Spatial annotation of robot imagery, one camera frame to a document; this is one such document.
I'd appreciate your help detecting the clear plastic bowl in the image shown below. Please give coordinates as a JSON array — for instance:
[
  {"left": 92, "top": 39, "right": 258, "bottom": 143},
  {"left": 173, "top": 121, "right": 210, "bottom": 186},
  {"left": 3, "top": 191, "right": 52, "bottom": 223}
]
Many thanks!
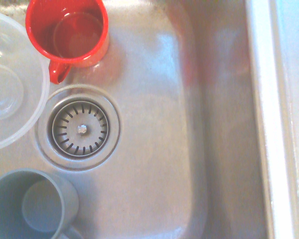
[{"left": 0, "top": 9, "right": 51, "bottom": 153}]

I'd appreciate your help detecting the stainless steel double sink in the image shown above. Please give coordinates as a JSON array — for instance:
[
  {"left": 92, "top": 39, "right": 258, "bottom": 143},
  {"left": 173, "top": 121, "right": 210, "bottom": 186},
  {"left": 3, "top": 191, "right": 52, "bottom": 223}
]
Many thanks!
[{"left": 0, "top": 0, "right": 275, "bottom": 239}]

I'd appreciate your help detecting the round metal drain strainer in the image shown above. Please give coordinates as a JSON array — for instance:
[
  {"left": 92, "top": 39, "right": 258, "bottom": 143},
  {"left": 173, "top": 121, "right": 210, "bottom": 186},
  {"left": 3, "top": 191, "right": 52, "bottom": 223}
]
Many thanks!
[{"left": 34, "top": 84, "right": 122, "bottom": 172}]

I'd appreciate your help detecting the grey plastic mug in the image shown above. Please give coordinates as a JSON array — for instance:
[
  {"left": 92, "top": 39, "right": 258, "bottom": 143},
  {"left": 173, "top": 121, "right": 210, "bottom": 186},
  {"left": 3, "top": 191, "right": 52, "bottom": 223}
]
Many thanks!
[{"left": 0, "top": 167, "right": 84, "bottom": 239}]

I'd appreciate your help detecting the red enamel mug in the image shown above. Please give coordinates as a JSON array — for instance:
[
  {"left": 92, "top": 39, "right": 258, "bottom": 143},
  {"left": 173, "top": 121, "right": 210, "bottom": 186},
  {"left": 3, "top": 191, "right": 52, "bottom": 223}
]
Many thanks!
[{"left": 24, "top": 0, "right": 111, "bottom": 85}]

